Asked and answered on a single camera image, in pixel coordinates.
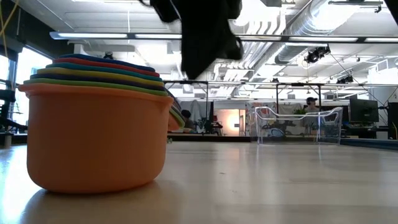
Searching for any long LED light bar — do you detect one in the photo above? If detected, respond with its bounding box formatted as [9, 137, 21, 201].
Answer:
[49, 30, 398, 44]

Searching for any black monitor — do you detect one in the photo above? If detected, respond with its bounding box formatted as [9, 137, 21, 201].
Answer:
[348, 98, 379, 123]
[387, 101, 398, 140]

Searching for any clear plastic basket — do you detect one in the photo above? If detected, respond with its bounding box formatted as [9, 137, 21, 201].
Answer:
[254, 106, 344, 146]

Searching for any black ceiling camera cluster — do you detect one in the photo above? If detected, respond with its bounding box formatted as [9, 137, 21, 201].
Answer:
[303, 45, 332, 65]

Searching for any orange measuring cup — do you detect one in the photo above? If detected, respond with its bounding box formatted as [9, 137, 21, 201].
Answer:
[17, 83, 181, 194]

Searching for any black background rig frame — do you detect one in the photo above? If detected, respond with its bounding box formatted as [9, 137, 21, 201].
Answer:
[163, 80, 398, 110]

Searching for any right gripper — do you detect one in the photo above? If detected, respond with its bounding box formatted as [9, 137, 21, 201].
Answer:
[149, 0, 244, 80]

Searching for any silver ventilation duct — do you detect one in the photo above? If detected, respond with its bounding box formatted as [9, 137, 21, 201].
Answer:
[273, 0, 361, 65]

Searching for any person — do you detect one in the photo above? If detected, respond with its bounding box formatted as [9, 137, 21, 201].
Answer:
[181, 109, 195, 130]
[303, 96, 321, 114]

